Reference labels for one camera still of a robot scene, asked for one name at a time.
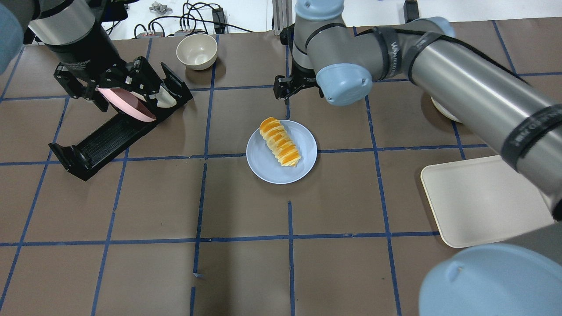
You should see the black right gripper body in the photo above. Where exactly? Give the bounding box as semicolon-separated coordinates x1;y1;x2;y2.
273;60;324;100

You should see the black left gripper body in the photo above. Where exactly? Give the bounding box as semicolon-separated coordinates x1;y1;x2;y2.
54;56;154;112

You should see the striped orange bread roll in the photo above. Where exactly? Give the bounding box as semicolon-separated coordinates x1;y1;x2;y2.
259;117;302;167

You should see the blue plate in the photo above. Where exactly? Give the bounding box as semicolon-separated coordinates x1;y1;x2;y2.
246;120;317;184

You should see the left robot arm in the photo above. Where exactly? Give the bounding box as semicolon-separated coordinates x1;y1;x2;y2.
1;0;160;121

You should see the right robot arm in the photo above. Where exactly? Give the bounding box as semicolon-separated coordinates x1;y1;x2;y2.
274;0;562;316

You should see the pink plate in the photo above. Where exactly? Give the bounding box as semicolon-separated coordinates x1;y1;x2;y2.
97;87;156;122

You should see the cream plate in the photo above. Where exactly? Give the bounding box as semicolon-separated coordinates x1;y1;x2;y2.
156;85;177;108

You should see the white round plate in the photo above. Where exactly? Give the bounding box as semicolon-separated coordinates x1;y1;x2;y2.
430;96;461;123

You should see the cream bowl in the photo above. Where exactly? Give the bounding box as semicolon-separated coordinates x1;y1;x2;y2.
175;33;218;71

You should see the black dish rack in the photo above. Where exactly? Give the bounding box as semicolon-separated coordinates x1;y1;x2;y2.
49;63;193;181

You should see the black power adapter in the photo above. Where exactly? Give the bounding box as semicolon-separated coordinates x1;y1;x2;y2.
212;8;227;34

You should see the white rectangular tray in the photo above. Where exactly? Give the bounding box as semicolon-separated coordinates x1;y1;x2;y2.
420;156;555;248

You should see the aluminium frame post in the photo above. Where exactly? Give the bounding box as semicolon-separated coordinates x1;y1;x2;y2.
272;0;293;36

